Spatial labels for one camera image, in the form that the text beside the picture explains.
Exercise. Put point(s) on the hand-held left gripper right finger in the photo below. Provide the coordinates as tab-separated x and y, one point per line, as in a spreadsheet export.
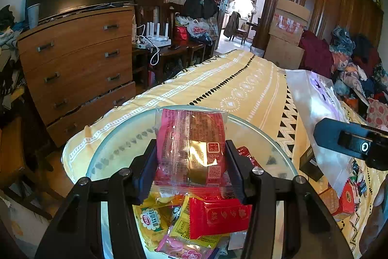
239	174

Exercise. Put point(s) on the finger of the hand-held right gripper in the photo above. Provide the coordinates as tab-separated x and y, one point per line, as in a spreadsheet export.
330	134

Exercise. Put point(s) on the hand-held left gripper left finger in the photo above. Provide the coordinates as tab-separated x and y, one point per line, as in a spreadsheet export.
142	183

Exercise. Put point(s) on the glass bowl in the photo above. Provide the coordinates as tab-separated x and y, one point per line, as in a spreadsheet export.
127	140

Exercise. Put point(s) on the small red snack packet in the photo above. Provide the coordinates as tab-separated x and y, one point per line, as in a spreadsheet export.
218	216

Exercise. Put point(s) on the pink clear pastry packet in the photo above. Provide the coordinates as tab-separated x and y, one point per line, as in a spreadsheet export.
188	140

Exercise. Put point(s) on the person's right forearm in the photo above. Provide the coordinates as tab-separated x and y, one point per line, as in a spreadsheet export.
377	225

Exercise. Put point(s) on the red floral pillow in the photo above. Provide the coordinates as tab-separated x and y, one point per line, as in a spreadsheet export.
377	115

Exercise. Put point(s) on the yellow text snack packet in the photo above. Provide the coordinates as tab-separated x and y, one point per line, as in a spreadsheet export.
182	227

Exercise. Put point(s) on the pile of clothes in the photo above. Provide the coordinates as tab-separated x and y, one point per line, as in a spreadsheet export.
357	64

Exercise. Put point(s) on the maroon cloth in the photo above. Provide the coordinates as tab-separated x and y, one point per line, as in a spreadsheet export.
316	55

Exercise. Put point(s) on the red printed cardboard box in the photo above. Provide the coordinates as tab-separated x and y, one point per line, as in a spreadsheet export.
288	22

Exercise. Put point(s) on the wooden wardrobe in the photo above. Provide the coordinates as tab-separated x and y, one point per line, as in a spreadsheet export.
327	10

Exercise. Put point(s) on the wooden stool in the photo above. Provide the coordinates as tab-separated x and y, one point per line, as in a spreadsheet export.
15	162

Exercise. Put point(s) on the dark wooden side table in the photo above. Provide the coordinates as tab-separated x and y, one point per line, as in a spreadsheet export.
175	55

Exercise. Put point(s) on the wooden dresser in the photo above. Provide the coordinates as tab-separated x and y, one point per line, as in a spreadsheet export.
75	64

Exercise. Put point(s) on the white power strip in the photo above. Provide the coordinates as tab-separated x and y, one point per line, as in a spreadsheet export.
141	46

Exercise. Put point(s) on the white red plastic bag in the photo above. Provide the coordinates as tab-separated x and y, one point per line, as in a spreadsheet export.
198	31

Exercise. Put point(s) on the white router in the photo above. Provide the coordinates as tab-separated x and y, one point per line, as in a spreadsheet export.
157	34

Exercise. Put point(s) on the dark wooden chair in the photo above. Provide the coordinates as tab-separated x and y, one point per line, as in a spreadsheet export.
148	10

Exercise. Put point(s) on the black jacket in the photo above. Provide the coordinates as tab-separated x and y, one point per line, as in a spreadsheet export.
200	4

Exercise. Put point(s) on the heap of clutter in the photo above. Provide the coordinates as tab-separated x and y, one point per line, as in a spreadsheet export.
9	58

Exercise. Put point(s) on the grey cup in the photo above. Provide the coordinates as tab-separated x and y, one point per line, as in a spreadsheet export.
33	16

